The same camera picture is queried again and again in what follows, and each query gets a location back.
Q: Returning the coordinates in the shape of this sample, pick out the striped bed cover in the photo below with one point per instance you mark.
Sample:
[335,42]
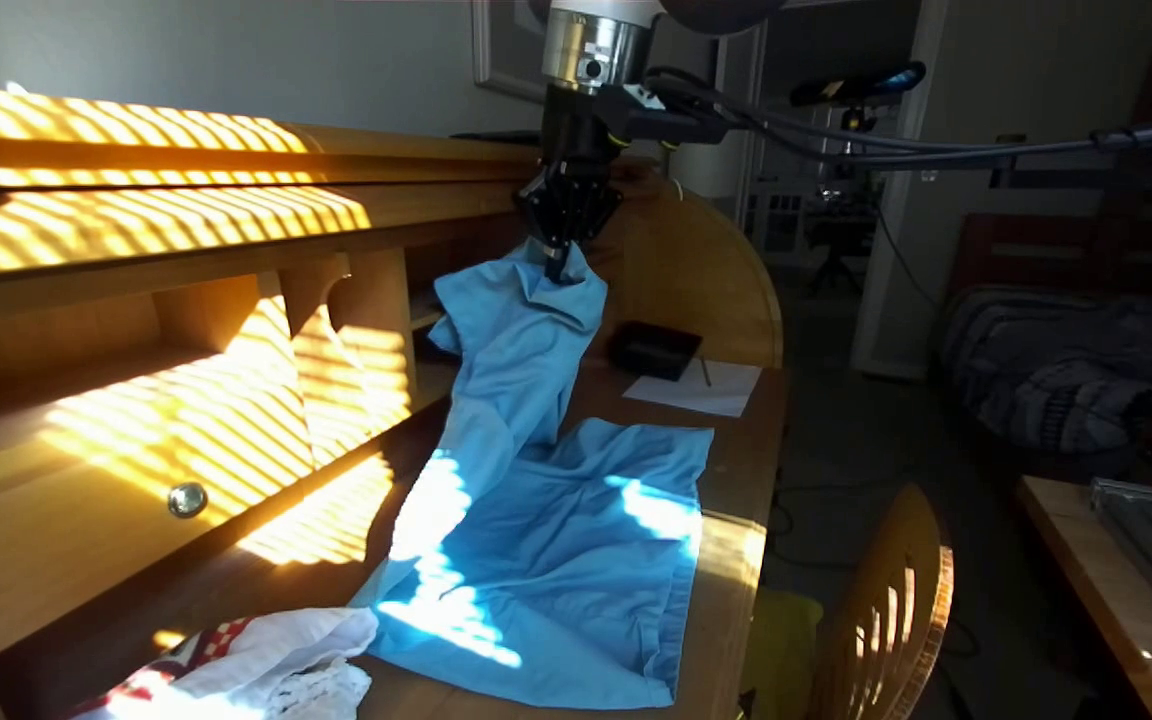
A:
[1068,374]

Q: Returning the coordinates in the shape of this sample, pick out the round metal desk knob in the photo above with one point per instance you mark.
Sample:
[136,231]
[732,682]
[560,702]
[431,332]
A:
[184,502]

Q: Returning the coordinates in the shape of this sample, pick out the black tripod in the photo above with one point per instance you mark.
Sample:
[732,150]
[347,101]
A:
[843,232]

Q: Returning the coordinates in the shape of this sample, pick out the black shallow tray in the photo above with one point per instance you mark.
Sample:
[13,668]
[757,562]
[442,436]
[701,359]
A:
[655,350]

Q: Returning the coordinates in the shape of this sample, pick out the yellow seat cushion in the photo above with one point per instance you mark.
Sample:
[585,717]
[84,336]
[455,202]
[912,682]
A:
[780,655]

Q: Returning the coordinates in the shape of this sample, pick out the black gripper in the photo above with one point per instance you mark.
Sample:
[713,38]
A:
[574,172]

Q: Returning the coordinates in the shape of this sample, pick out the framed wall picture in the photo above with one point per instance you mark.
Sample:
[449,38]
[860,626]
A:
[511,45]

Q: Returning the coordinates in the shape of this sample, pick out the black flat device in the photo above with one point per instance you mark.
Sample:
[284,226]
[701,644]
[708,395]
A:
[490,138]

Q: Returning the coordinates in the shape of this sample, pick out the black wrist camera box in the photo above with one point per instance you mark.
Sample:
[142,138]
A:
[668,117]

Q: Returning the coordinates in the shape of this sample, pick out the wooden chair back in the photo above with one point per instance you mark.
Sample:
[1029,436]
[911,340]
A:
[899,587]

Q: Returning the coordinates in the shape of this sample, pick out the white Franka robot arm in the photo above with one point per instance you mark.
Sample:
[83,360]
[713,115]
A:
[588,45]

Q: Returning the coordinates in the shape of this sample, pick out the wooden roll-top desk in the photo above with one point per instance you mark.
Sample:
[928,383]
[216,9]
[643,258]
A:
[98,443]

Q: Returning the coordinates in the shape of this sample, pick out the blue cloth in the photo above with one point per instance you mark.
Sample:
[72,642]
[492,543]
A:
[551,535]

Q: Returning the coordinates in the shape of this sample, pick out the dark wooden headboard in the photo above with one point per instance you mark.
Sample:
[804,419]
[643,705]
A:
[1029,247]

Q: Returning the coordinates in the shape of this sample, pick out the white crumpled cloth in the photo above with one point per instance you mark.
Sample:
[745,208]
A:
[283,663]

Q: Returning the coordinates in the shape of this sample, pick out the brown wooden table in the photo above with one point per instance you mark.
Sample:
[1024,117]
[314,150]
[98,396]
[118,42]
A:
[1097,575]

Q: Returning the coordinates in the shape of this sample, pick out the thin pen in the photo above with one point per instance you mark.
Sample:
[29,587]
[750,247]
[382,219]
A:
[707,374]

